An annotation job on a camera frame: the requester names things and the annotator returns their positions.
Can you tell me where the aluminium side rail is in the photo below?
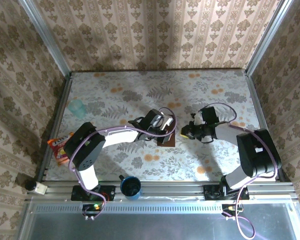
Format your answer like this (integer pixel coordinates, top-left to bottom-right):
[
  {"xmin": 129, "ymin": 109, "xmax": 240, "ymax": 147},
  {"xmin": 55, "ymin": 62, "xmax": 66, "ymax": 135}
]
[
  {"xmin": 35, "ymin": 71, "xmax": 74, "ymax": 183},
  {"xmin": 244, "ymin": 70, "xmax": 288, "ymax": 183}
]

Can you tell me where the white and black cylinder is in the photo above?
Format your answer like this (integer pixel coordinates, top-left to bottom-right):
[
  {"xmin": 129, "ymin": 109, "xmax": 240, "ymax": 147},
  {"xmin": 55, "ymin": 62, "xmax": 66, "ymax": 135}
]
[{"xmin": 24, "ymin": 180, "xmax": 49, "ymax": 195}]

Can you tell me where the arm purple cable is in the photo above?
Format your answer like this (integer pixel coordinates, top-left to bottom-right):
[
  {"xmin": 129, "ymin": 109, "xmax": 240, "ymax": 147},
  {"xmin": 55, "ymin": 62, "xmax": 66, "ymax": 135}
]
[
  {"xmin": 204, "ymin": 102, "xmax": 278, "ymax": 238},
  {"xmin": 68, "ymin": 107, "xmax": 178, "ymax": 221}
]

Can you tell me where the orange red snack packet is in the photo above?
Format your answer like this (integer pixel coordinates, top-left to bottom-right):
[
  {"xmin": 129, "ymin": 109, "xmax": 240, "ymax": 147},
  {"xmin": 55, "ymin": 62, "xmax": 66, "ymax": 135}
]
[{"xmin": 46, "ymin": 131, "xmax": 75, "ymax": 168}]

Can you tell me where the long aluminium frame rail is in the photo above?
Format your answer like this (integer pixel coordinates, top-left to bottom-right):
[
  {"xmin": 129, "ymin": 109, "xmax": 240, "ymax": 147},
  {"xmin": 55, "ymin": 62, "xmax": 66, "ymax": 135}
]
[{"xmin": 24, "ymin": 181, "xmax": 298, "ymax": 204}]

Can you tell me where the dark blue mug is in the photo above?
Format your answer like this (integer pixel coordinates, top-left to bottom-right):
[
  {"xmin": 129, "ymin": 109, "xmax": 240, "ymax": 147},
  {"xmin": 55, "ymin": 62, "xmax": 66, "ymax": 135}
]
[{"xmin": 118, "ymin": 174, "xmax": 143, "ymax": 201}]

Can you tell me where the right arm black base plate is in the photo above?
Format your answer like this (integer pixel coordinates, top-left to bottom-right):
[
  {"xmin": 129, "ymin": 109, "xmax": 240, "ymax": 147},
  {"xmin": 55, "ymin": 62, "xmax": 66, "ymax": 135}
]
[{"xmin": 203, "ymin": 183, "xmax": 250, "ymax": 201}]

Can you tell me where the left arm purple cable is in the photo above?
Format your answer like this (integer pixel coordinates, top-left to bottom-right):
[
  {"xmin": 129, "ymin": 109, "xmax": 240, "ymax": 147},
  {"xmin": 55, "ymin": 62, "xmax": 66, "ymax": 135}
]
[{"xmin": 68, "ymin": 107, "xmax": 178, "ymax": 221}]

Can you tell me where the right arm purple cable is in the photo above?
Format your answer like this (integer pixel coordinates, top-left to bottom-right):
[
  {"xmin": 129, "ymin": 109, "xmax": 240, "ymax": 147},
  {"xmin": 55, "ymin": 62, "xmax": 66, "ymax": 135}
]
[{"xmin": 204, "ymin": 102, "xmax": 278, "ymax": 238}]

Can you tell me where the grey metal panel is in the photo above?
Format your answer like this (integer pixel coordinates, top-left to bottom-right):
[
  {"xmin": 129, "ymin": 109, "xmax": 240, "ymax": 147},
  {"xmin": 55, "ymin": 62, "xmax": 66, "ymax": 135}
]
[{"xmin": 16, "ymin": 197, "xmax": 300, "ymax": 240}]

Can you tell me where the brown square paper sheet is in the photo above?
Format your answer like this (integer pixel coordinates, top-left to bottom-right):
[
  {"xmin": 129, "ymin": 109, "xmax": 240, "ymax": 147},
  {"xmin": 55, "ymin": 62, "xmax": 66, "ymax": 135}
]
[{"xmin": 156, "ymin": 131, "xmax": 178, "ymax": 148}]

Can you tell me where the floral tablecloth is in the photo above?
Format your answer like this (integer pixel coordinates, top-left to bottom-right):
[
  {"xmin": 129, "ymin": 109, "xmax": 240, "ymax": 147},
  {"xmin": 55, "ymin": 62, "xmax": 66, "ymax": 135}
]
[{"xmin": 44, "ymin": 70, "xmax": 278, "ymax": 183}]

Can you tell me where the teal plastic cup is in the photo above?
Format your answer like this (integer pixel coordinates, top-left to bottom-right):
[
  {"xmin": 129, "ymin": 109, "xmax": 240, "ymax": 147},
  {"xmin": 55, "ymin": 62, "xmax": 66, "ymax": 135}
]
[{"xmin": 66, "ymin": 98, "xmax": 87, "ymax": 120}]

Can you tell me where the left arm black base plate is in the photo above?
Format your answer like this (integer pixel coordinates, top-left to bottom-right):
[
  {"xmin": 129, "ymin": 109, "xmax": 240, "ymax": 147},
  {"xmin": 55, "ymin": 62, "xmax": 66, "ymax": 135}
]
[{"xmin": 71, "ymin": 184, "xmax": 116, "ymax": 202}]

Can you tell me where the aluminium corner post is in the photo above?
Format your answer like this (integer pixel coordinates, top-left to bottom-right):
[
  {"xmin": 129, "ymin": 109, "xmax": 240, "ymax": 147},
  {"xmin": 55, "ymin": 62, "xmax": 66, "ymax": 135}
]
[
  {"xmin": 16, "ymin": 0, "xmax": 72, "ymax": 76},
  {"xmin": 244, "ymin": 0, "xmax": 295, "ymax": 76}
]

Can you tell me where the small black controller board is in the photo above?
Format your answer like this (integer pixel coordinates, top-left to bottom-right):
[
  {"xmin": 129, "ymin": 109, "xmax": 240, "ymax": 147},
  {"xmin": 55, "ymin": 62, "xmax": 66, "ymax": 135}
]
[
  {"xmin": 81, "ymin": 203, "xmax": 104, "ymax": 218},
  {"xmin": 221, "ymin": 203, "xmax": 244, "ymax": 218}
]

